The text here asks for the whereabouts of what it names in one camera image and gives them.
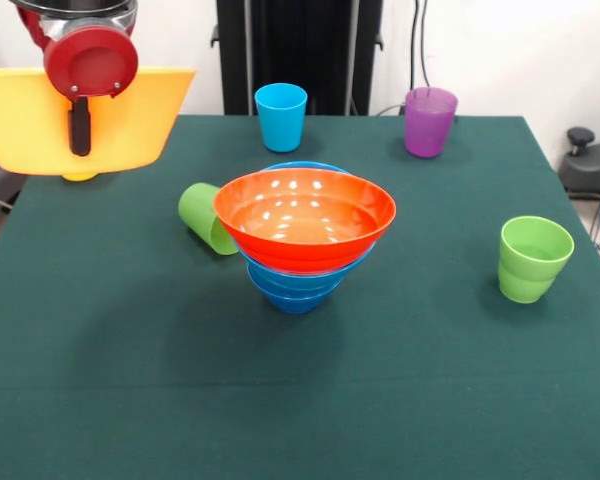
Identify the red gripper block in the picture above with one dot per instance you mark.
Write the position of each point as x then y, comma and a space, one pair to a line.
90, 62

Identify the large yellow-orange bowl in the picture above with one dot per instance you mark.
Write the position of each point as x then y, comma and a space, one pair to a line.
140, 120

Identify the red-orange bowl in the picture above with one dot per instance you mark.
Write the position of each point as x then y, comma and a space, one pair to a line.
300, 245

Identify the small light blue bowl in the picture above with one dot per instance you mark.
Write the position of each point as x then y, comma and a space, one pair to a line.
290, 286

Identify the large blue bowl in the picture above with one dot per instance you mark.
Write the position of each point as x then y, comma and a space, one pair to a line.
300, 276

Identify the small dark blue bowl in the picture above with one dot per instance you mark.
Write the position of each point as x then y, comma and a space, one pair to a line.
295, 304

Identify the yellow cup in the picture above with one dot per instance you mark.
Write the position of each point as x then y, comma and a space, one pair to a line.
80, 176

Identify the grey black stand base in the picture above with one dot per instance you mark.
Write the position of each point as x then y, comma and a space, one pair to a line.
585, 170
0, 185

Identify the smooth green cup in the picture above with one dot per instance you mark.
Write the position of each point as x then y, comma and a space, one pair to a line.
200, 215

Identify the light blue cup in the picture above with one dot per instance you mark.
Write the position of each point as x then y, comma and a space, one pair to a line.
280, 120

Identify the dark green tablecloth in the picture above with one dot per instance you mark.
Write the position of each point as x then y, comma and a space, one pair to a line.
300, 375

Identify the purple cup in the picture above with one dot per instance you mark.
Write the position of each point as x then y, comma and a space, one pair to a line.
427, 130

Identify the ridged green cup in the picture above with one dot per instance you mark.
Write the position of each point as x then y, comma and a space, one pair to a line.
525, 285

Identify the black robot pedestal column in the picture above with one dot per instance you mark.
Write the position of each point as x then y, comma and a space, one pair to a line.
300, 55

